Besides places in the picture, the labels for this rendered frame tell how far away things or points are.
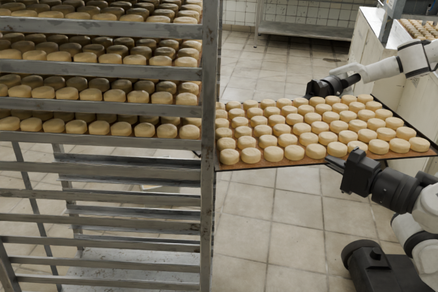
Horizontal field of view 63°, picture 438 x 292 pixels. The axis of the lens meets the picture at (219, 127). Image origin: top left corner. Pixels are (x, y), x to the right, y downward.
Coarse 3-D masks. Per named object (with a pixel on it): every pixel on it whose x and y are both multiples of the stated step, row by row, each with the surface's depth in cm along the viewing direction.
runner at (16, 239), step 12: (12, 240) 104; (24, 240) 103; (36, 240) 103; (48, 240) 103; (60, 240) 103; (72, 240) 103; (84, 240) 103; (96, 240) 103; (108, 240) 106; (192, 252) 104
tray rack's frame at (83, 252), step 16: (16, 144) 112; (32, 208) 124; (0, 240) 103; (0, 256) 103; (48, 256) 137; (80, 256) 164; (96, 256) 165; (112, 256) 165; (128, 256) 165; (144, 256) 166; (160, 256) 166; (176, 256) 166; (192, 256) 167; (0, 272) 107; (80, 272) 157; (96, 272) 157; (112, 272) 158; (128, 272) 158; (144, 272) 158; (160, 272) 158; (176, 272) 159; (16, 288) 113; (64, 288) 150; (80, 288) 150; (96, 288) 151; (112, 288) 151; (128, 288) 151
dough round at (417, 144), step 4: (412, 140) 95; (416, 140) 95; (420, 140) 95; (424, 140) 95; (412, 144) 94; (416, 144) 94; (420, 144) 93; (424, 144) 93; (428, 144) 93; (412, 148) 95; (416, 148) 94; (420, 148) 93; (424, 148) 93; (428, 148) 94
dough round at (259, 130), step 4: (256, 128) 102; (260, 128) 102; (264, 128) 102; (268, 128) 102; (256, 132) 101; (260, 132) 101; (264, 132) 101; (268, 132) 101; (256, 136) 102; (260, 136) 101
